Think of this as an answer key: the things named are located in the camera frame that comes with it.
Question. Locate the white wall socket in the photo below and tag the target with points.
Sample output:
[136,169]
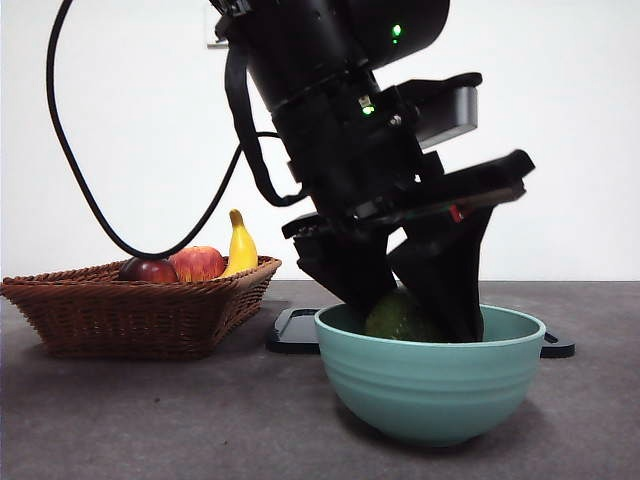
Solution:
[212,36]

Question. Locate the green avocado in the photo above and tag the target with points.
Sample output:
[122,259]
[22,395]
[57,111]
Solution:
[395,320]

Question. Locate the dark red plum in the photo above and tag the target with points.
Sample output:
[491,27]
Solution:
[150,272]

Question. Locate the teal ribbed bowl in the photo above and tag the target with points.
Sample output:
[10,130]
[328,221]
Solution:
[430,390]

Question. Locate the red yellow apple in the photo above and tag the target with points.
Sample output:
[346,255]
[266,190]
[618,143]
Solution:
[199,265]

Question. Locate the brown wicker basket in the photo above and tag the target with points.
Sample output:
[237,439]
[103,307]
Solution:
[130,320]

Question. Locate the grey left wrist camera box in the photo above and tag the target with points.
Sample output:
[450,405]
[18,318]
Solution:
[450,117]

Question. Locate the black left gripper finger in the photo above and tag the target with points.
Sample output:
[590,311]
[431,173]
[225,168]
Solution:
[445,280]
[350,270]

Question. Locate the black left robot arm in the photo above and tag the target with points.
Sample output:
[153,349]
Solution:
[325,100]

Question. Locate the black rectangular tray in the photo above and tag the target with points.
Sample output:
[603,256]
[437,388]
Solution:
[292,336]

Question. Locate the yellow banana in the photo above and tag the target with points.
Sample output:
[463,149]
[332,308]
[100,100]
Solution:
[243,247]

